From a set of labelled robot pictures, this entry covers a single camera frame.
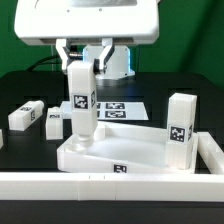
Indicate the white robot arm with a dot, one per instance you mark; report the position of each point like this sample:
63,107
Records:
118,65

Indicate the white part at left edge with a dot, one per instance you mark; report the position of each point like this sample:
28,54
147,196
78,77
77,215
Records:
1,139

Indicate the white L-shaped obstacle wall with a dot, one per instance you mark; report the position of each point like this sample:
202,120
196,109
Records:
112,187

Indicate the white desk tabletop tray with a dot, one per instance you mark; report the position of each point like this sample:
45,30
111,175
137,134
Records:
121,148

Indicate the white marker base plate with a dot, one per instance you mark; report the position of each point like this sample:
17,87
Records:
107,111

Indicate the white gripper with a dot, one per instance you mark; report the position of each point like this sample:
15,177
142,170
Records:
44,22

